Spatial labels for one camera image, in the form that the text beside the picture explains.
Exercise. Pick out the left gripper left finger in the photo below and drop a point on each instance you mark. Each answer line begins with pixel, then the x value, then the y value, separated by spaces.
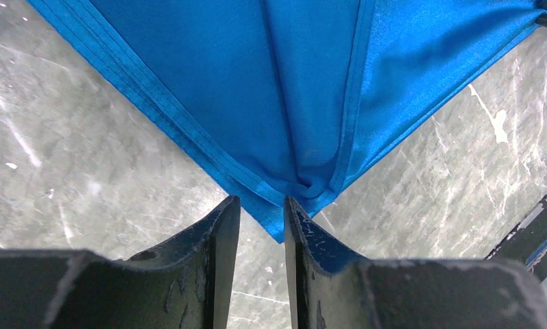
pixel 182 282

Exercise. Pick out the blue cloth napkin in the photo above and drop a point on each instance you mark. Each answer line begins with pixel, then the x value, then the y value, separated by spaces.
pixel 290 98

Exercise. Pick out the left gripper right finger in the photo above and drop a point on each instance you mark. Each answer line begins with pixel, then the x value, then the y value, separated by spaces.
pixel 332 286

